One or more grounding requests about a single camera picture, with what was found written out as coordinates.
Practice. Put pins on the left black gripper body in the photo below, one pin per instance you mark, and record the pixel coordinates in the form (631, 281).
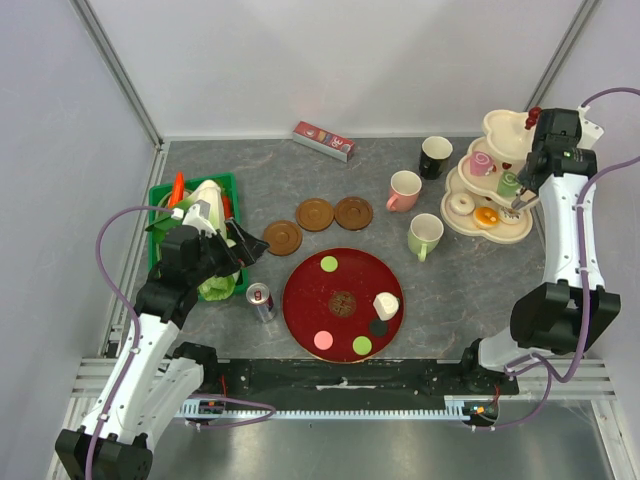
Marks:
(216, 258)

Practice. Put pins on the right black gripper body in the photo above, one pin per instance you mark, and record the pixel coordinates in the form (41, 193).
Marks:
(528, 180)

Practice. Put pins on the green swirl cake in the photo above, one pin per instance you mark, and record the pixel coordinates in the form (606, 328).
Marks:
(508, 185)

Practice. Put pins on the metal tongs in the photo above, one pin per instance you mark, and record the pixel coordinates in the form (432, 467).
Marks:
(520, 200)

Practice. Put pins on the brown coaster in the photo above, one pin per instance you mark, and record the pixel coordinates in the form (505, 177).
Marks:
(283, 236)
(314, 214)
(353, 213)

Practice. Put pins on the pink swirl cake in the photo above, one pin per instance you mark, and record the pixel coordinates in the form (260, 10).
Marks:
(481, 164)

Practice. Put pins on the green macaron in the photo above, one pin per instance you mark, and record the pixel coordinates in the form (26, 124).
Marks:
(362, 346)
(329, 264)

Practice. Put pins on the orange glazed donut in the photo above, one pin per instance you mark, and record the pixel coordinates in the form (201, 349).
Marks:
(485, 218)

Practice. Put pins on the white ring donut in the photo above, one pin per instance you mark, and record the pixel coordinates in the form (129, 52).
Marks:
(462, 204)

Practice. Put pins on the dark red round tray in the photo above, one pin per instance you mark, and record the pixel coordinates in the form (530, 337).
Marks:
(340, 302)

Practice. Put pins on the white cream cake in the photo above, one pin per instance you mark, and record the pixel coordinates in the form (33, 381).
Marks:
(386, 305)

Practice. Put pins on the black sandwich cookie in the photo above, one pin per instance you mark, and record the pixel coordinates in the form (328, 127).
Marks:
(378, 328)

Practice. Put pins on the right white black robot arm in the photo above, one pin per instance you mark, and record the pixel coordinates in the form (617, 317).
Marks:
(557, 322)

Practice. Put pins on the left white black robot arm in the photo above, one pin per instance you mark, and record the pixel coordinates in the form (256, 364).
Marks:
(118, 436)

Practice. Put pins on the toy napa cabbage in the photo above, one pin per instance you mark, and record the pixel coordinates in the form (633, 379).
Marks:
(211, 198)

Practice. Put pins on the energy drink can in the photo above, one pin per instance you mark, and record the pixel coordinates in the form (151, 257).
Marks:
(260, 298)

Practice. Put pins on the toy orange carrot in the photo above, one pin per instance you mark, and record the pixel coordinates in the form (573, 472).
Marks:
(177, 192)

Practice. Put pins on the green plastic basket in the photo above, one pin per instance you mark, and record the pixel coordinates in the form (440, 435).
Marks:
(159, 224)

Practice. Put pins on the cream three tier stand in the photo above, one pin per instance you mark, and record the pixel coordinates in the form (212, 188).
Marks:
(507, 138)

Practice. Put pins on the pink macaron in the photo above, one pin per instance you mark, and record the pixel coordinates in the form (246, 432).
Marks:
(323, 340)

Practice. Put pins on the black mug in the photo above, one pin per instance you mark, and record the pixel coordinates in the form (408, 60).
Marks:
(434, 157)

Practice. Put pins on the red snack box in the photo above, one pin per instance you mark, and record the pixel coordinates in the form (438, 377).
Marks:
(323, 141)

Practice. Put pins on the green mug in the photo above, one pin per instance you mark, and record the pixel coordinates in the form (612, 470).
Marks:
(425, 232)

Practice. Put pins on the pink mug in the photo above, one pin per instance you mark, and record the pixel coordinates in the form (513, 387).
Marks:
(405, 187)

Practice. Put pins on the white cable duct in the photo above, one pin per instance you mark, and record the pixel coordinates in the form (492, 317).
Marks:
(201, 409)

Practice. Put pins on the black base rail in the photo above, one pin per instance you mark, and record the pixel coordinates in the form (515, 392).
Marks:
(434, 378)

